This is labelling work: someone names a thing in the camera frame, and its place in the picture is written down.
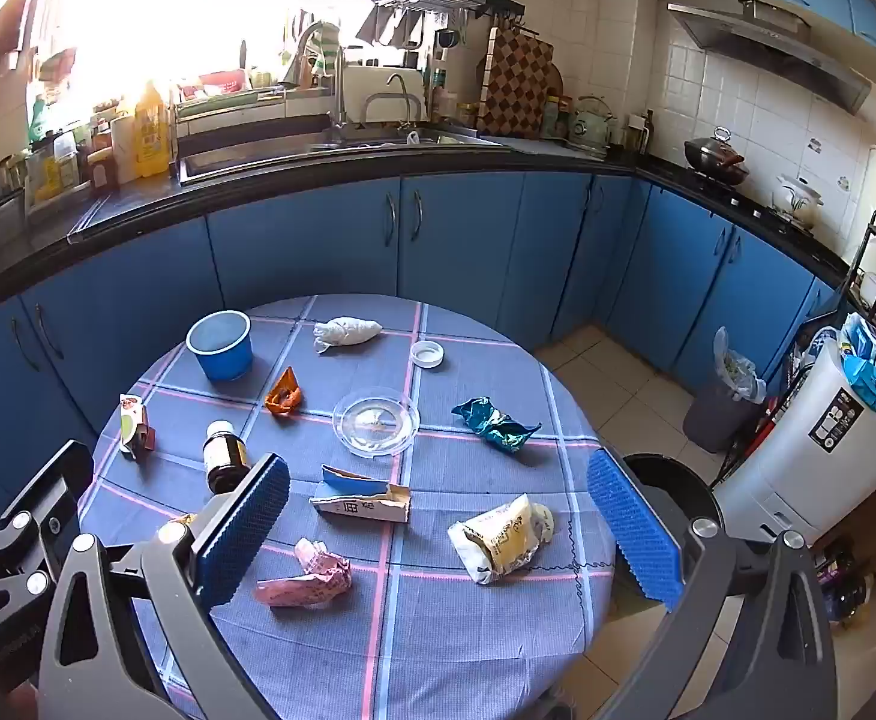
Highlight small white green carton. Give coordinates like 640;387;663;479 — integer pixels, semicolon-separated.
118;393;158;460

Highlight blue plastic cup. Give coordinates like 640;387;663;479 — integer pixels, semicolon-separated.
185;309;253;382

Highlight white appliance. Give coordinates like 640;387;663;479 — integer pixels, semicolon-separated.
712;337;876;548

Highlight pink crumpled wrapper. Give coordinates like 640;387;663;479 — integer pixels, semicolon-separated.
253;538;353;610

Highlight white yellow bread bag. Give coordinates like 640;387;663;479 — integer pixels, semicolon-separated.
447;493;557;586

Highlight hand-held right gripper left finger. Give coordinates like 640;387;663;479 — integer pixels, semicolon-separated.
37;452;293;720

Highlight pale green kettle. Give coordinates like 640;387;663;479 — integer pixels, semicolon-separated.
565;96;615;158

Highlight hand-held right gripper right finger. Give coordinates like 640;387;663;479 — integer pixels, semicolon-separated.
586;448;838;720

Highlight teal wrapper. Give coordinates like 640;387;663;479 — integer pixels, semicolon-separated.
451;396;542;455

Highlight blue white torn carton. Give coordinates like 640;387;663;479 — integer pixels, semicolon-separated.
309;463;413;524

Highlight black gas stove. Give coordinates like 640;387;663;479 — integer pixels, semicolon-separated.
679;169;821;237

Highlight dark blue floor bottle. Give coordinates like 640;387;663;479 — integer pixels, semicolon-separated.
820;547;876;623

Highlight clear plastic lid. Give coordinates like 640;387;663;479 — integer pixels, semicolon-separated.
332;386;422;457

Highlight white crumpled plastic bag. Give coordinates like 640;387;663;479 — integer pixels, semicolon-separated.
313;315;383;355

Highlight small steel faucet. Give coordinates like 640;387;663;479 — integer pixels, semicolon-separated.
363;73;418;125

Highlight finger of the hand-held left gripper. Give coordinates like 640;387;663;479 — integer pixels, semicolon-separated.
0;439;95;616

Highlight tall steel faucet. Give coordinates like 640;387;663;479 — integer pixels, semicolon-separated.
284;21;349;128

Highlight checkered cutting board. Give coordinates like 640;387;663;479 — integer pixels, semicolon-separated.
477;26;555;140

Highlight blue checked tablecloth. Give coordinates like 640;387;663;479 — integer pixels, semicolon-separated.
78;294;619;720

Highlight black wok with lid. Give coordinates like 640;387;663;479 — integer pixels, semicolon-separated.
684;127;750;185

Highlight steel sink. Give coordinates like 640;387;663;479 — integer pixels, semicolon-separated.
179;116;499;185

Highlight orange wrapper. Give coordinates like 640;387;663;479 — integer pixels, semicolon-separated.
264;366;305;415

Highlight brown medicine bottle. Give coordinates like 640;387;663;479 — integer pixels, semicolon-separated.
202;420;251;496

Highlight blue wipes packet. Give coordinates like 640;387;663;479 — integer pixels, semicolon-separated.
843;356;876;413

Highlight grey bin with plastic liner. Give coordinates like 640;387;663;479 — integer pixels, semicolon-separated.
683;326;769;455

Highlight white pot with lid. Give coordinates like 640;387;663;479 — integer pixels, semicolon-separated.
774;175;825;230

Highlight blue base cabinets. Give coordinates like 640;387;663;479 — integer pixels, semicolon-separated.
0;169;851;466

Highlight yellow detergent bottle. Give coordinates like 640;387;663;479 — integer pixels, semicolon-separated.
134;82;173;179

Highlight steel range hood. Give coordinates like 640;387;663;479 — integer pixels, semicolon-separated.
667;0;872;115

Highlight black trash bin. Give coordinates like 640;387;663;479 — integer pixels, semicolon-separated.
616;453;725;605

